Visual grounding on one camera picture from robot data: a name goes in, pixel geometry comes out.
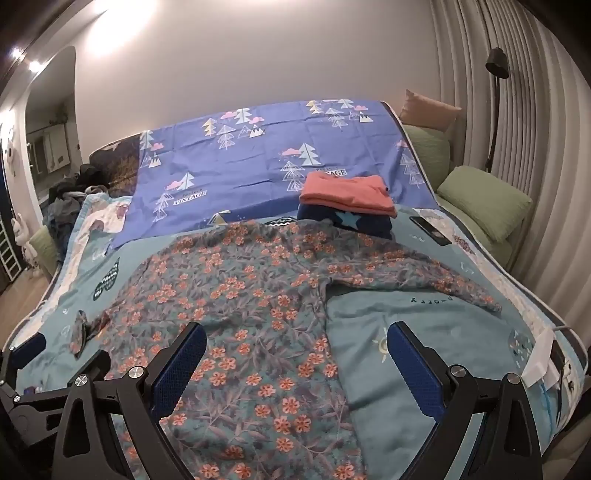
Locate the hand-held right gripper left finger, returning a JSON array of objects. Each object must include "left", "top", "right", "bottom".
[{"left": 50, "top": 322, "right": 208, "bottom": 480}]

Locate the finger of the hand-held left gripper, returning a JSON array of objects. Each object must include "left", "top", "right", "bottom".
[{"left": 6, "top": 333, "right": 48, "bottom": 370}]

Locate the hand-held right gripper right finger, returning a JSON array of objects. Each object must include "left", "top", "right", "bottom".
[{"left": 387, "top": 321, "right": 544, "bottom": 480}]

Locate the floral teal garment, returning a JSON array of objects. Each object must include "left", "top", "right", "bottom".
[{"left": 69, "top": 218, "right": 504, "bottom": 480}]

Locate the pile of dark clothes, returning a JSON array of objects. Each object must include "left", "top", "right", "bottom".
[{"left": 42, "top": 162, "right": 112, "bottom": 259}]

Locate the teal printed blanket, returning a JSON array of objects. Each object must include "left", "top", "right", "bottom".
[{"left": 8, "top": 193, "right": 583, "bottom": 480}]

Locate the white ladder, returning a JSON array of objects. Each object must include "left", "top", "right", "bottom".
[{"left": 0, "top": 217, "right": 20, "bottom": 280}]

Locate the green pillow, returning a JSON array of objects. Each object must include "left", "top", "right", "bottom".
[
  {"left": 403, "top": 124, "right": 451, "bottom": 191},
  {"left": 28, "top": 224, "right": 63, "bottom": 278},
  {"left": 436, "top": 165, "right": 534, "bottom": 244}
]

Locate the white rabbit figure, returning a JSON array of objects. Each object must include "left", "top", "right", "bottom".
[{"left": 11, "top": 214, "right": 38, "bottom": 277}]

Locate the white charger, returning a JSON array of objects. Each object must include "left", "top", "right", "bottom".
[{"left": 522, "top": 327, "right": 565, "bottom": 387}]

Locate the black phone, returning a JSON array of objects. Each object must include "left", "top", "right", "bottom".
[{"left": 409, "top": 215, "right": 452, "bottom": 246}]

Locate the white printed quilt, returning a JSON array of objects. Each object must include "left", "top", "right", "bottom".
[{"left": 28, "top": 193, "right": 134, "bottom": 324}]

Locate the folded navy star garment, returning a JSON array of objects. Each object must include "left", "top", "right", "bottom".
[{"left": 296, "top": 203, "right": 394, "bottom": 241}]

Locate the folded coral garment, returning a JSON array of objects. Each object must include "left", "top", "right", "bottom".
[{"left": 299, "top": 171, "right": 399, "bottom": 219}]

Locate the dark brown blanket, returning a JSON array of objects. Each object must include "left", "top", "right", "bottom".
[{"left": 89, "top": 133, "right": 142, "bottom": 197}]

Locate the blue tree-print sheet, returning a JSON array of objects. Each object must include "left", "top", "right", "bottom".
[{"left": 107, "top": 98, "right": 439, "bottom": 252}]

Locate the grey curtain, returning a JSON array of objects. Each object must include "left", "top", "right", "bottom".
[{"left": 427, "top": 0, "right": 591, "bottom": 333}]

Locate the beige pillow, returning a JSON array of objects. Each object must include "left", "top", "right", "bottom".
[{"left": 400, "top": 89, "right": 462, "bottom": 134}]

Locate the black floor lamp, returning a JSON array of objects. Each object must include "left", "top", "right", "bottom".
[{"left": 484, "top": 47, "right": 510, "bottom": 173}]

